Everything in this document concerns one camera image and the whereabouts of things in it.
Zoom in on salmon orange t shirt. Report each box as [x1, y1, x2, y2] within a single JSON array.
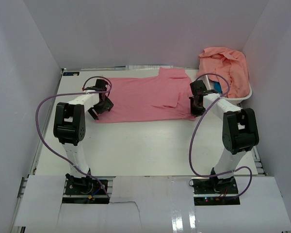
[[197, 47, 249, 98]]

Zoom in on black label sticker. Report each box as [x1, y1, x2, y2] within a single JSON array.
[[63, 72, 80, 76]]

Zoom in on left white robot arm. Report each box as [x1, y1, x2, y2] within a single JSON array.
[[53, 76, 113, 194]]

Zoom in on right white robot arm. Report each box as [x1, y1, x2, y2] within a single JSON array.
[[190, 80, 259, 194]]

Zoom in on pink t shirt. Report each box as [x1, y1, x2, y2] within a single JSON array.
[[96, 67, 195, 123]]

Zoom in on white plastic basket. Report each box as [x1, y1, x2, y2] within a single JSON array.
[[201, 75, 252, 105]]

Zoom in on blue cloth in basket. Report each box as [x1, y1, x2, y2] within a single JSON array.
[[213, 82, 222, 93]]

